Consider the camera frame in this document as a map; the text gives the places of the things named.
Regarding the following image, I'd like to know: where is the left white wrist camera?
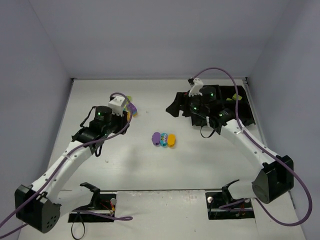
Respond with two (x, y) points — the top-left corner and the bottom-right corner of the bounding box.
(108, 96), (126, 117)

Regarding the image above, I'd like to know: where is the green blue orange lego stack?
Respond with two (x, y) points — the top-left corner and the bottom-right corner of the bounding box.
(127, 111), (131, 122)

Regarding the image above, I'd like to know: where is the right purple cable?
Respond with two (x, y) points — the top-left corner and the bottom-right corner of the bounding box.
(192, 67), (313, 227)

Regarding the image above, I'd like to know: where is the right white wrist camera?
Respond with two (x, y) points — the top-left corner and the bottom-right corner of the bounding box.
(188, 77), (204, 97)

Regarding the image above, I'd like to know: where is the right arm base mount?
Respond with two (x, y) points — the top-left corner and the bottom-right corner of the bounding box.
(205, 179), (255, 221)

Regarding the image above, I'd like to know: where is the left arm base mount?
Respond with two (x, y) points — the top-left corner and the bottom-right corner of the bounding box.
(67, 182), (117, 223)

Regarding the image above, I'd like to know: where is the purple blue orange lego stack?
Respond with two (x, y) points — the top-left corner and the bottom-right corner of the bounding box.
(126, 103), (138, 117)

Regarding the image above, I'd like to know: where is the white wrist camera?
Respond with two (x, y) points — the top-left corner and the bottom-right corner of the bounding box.
(188, 77), (204, 97)
(108, 96), (126, 117)

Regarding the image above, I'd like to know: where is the orange oval lego block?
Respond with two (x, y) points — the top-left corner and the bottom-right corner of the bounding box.
(167, 133), (176, 148)

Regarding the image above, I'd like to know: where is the teal oval face lego block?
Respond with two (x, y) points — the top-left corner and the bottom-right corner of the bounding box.
(159, 133), (168, 147)

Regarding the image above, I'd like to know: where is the black compartment sorting tray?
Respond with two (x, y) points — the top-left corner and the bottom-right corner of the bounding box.
(196, 85), (256, 126)

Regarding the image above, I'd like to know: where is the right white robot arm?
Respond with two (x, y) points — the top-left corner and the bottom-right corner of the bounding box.
(166, 85), (294, 204)

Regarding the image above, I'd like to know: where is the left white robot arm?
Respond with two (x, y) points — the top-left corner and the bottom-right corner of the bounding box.
(14, 106), (129, 234)

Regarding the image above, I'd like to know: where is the purple oval lego block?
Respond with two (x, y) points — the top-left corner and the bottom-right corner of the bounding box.
(151, 131), (161, 146)

